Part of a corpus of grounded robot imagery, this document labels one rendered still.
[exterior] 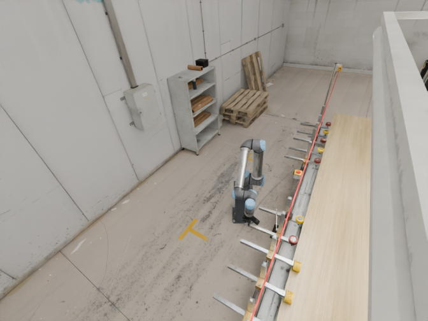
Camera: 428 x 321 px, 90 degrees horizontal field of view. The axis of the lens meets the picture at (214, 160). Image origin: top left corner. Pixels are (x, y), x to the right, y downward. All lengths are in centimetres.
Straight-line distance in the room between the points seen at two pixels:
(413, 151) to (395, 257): 22
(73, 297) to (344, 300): 288
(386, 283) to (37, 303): 356
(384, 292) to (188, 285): 264
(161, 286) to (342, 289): 194
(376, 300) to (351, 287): 169
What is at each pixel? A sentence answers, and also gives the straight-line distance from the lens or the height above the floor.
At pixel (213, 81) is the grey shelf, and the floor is 126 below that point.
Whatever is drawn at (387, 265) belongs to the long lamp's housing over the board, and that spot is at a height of 237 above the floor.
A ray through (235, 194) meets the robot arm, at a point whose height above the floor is 117.
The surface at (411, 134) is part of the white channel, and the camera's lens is 64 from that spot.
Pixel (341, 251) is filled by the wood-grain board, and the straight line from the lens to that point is 228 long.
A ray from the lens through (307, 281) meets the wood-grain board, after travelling 206.
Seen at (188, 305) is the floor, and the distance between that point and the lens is 291.
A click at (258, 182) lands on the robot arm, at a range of 273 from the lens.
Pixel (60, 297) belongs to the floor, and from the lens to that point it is 356.
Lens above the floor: 275
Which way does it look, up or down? 39 degrees down
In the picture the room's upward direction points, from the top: 6 degrees counter-clockwise
